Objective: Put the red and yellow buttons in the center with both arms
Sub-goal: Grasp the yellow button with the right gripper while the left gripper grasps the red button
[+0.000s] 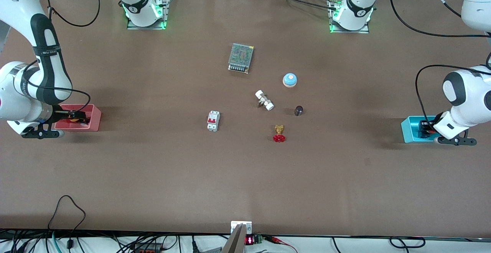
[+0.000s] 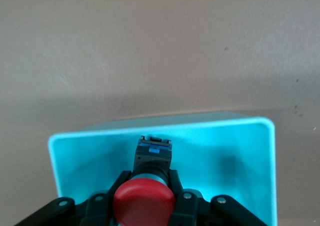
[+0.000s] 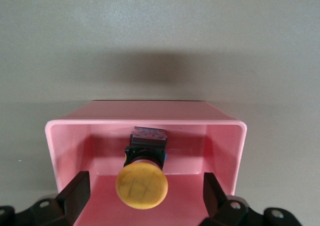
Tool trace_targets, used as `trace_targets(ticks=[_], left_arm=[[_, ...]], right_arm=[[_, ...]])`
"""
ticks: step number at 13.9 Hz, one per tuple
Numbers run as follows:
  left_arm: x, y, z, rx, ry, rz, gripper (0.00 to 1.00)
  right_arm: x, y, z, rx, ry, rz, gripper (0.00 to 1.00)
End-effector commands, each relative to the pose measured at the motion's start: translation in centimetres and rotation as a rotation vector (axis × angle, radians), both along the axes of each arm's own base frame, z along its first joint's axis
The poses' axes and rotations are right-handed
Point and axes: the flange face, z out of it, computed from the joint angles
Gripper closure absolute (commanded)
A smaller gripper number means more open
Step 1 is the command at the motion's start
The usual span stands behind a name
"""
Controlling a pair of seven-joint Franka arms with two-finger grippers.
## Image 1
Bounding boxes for red cable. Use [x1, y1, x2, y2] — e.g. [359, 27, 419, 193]
[268, 237, 299, 253]

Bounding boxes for black looping cable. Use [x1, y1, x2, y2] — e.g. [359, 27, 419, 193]
[389, 0, 491, 38]
[38, 0, 101, 28]

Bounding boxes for grey camera pole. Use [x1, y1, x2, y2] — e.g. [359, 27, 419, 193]
[220, 224, 247, 253]

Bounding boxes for thin black cable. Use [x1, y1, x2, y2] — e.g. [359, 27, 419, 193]
[47, 195, 86, 243]
[389, 237, 427, 249]

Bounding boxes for white pipe fitting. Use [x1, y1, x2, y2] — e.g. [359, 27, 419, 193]
[255, 89, 275, 112]

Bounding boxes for brass valve red handwheel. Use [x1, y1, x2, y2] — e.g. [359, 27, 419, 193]
[272, 124, 287, 143]

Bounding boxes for white red circuit breaker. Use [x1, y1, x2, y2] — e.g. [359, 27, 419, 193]
[207, 110, 221, 132]

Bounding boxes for pink plastic bin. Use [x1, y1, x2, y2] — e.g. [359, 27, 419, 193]
[54, 104, 102, 132]

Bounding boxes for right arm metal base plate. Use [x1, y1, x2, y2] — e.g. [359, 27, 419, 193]
[126, 0, 171, 30]

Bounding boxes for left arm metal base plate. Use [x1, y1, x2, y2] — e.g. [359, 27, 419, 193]
[328, 0, 371, 35]

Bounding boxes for teal cable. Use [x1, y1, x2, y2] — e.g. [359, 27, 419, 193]
[51, 232, 63, 253]

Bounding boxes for blue plastic bin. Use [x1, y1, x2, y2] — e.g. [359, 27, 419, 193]
[400, 115, 445, 144]

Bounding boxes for blue dome call bell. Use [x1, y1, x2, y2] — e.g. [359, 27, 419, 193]
[282, 73, 298, 89]

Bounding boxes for metal mesh power supply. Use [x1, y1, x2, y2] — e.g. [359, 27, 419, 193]
[228, 43, 255, 74]

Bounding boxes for small metal bracket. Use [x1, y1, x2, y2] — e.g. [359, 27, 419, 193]
[230, 220, 253, 235]

